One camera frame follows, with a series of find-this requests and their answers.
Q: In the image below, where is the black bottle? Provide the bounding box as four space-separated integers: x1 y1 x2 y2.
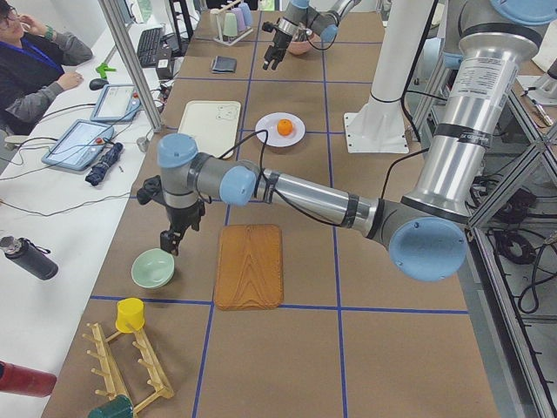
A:
1 236 58 280

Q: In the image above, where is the wooden cutting board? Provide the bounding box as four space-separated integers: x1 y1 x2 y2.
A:
213 224 284 311

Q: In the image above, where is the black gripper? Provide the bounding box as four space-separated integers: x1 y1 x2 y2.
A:
262 21 291 71
137 175 205 255

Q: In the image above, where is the folded dark blue umbrella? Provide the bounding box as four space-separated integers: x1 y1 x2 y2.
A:
85 143 124 186

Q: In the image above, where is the black computer mouse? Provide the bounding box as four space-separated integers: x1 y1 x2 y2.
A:
89 78 109 91

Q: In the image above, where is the seated person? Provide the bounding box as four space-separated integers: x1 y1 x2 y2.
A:
1 1 93 135

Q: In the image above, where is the white wire cup rack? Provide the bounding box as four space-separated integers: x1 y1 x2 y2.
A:
212 27 253 46

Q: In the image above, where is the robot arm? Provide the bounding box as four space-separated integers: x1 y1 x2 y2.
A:
137 1 556 281
262 0 360 71

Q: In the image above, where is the light green bowl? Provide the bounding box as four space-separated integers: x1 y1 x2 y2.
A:
131 248 175 289

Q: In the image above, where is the folded grey cloth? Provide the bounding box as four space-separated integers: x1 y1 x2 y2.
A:
211 56 237 74

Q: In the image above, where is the pink bowl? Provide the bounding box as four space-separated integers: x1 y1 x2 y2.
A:
287 27 314 56

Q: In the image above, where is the small metal cup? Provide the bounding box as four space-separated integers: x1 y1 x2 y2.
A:
136 137 150 152

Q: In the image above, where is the wooden cup rack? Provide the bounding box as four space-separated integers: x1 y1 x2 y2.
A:
82 322 175 417

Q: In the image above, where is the teach pendant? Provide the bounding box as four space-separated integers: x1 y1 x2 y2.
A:
90 84 142 123
41 119 115 172

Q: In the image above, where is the far teach pendant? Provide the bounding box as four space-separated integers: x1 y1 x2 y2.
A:
90 84 142 123

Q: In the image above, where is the dark green cup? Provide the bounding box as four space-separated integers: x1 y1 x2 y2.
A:
87 394 134 418

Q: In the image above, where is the aluminium camera post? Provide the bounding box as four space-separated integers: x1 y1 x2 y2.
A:
98 0 163 133

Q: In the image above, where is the red bottle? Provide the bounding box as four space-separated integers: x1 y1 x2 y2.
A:
1 361 57 398

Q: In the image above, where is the yellow cup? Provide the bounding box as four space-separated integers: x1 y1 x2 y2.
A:
115 298 145 334

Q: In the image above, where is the black keyboard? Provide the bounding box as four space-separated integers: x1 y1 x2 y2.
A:
136 27 164 68

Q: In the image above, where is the orange fruit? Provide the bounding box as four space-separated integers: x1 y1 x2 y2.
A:
276 118 294 137

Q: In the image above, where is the white round plate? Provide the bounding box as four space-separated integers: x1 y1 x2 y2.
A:
255 112 305 148

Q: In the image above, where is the cream bear print tray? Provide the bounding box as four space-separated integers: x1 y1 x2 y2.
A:
178 100 241 158

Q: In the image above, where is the near teach pendant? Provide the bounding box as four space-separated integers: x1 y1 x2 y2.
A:
41 119 115 172

